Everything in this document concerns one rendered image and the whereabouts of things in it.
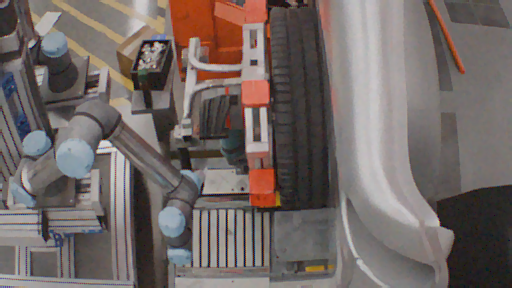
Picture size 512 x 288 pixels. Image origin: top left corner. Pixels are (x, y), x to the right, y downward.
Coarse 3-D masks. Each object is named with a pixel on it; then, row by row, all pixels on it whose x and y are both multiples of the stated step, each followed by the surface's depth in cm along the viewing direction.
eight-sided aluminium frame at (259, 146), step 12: (252, 24) 247; (252, 36) 246; (264, 36) 247; (252, 48) 273; (264, 48) 273; (264, 60) 277; (252, 72) 233; (264, 72) 234; (264, 108) 234; (252, 120) 237; (264, 120) 234; (252, 132) 235; (264, 132) 235; (252, 144) 235; (264, 144) 235; (252, 156) 237; (264, 156) 237; (252, 168) 242; (264, 168) 242
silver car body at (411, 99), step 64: (320, 0) 189; (384, 0) 161; (448, 0) 266; (384, 64) 154; (448, 64) 243; (384, 128) 148; (448, 128) 235; (384, 192) 143; (448, 192) 227; (384, 256) 157; (448, 256) 212
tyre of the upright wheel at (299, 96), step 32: (288, 32) 236; (288, 64) 229; (320, 64) 229; (288, 96) 228; (320, 96) 227; (288, 128) 229; (320, 128) 228; (288, 160) 233; (320, 160) 232; (288, 192) 241; (320, 192) 242
